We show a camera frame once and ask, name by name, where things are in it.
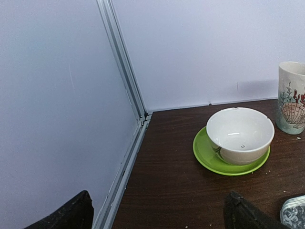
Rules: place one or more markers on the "left bottom frame rail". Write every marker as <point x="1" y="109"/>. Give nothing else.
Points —
<point x="108" y="211"/>

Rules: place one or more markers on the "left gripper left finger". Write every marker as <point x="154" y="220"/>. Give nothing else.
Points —
<point x="77" y="213"/>

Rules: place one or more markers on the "green saucer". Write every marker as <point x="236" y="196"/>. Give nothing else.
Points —
<point x="207" y="158"/>

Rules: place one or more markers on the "white bowl on saucer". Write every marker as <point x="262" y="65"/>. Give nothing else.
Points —
<point x="239" y="136"/>

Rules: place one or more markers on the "left aluminium frame post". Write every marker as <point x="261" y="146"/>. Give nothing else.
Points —
<point x="122" y="58"/>

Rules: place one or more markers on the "lilac bunny tin lid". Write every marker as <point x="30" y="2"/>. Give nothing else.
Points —
<point x="292" y="213"/>

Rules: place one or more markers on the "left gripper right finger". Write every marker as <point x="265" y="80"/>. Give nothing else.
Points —
<point x="239" y="213"/>

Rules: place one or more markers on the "tall floral mug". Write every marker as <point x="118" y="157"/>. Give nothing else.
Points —
<point x="290" y="114"/>

